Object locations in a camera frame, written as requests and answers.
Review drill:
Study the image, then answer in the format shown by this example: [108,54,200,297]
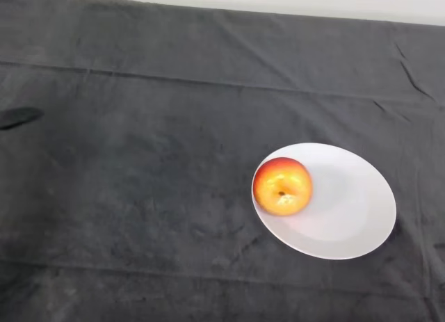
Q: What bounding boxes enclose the white round plate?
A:
[250,142,398,261]

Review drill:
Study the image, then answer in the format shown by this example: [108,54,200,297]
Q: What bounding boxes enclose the black cloth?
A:
[0,0,445,322]

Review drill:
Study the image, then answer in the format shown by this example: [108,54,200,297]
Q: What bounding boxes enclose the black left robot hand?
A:
[0,107,45,130]

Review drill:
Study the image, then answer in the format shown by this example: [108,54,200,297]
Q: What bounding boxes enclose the red yellow apple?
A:
[252,156,314,217]

